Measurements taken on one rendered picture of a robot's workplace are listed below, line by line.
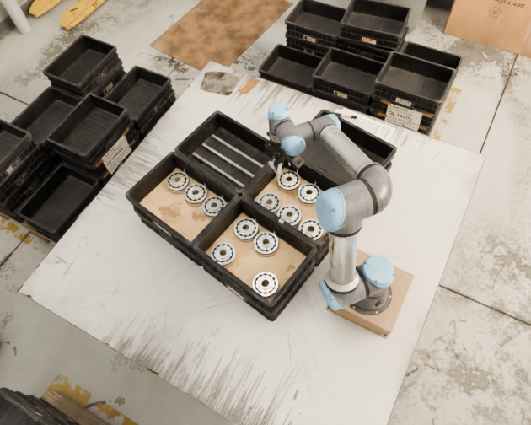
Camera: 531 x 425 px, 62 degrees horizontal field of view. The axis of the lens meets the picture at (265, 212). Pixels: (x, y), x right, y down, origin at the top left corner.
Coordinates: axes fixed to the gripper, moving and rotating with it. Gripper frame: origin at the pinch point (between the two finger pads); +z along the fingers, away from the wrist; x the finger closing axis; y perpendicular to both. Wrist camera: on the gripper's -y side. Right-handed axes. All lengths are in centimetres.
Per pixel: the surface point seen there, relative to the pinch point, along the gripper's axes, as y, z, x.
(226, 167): 27.9, 14.1, 9.8
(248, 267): -15.3, 13.8, 37.9
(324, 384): -65, 27, 48
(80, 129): 135, 48, 36
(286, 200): -5.1, 13.9, 4.0
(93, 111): 141, 48, 22
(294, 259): -26.5, 13.8, 22.5
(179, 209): 26.6, 13.9, 39.4
